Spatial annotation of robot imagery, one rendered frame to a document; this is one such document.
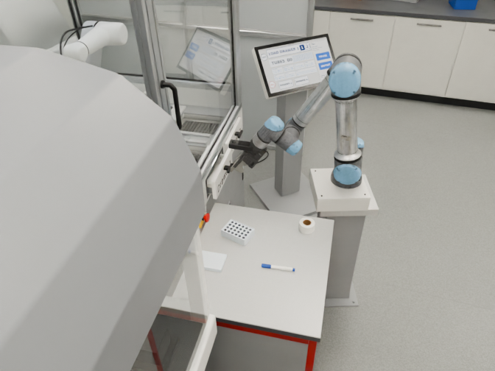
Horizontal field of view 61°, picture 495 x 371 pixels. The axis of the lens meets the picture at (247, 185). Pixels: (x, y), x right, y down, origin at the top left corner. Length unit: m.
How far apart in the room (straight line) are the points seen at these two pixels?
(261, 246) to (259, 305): 0.31
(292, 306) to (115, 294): 1.00
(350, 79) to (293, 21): 1.69
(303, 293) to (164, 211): 0.94
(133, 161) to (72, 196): 0.15
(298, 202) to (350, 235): 1.00
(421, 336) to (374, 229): 0.84
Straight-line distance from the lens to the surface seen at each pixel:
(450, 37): 4.58
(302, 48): 2.74
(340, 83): 1.65
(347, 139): 1.78
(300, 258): 1.81
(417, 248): 3.06
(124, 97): 0.93
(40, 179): 0.73
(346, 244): 2.28
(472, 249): 3.20
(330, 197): 1.99
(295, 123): 1.93
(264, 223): 1.95
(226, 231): 1.86
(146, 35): 1.30
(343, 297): 2.63
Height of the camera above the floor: 2.11
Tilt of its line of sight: 39 degrees down
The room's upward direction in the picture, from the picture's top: 1 degrees counter-clockwise
